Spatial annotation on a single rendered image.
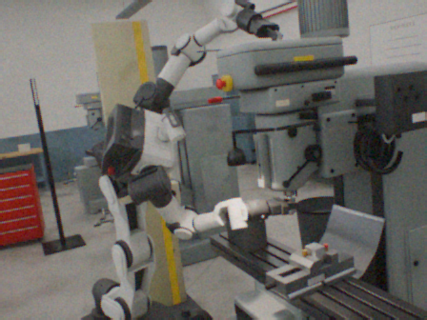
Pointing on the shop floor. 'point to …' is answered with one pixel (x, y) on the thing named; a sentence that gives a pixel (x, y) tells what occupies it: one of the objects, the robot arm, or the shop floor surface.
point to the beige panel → (116, 33)
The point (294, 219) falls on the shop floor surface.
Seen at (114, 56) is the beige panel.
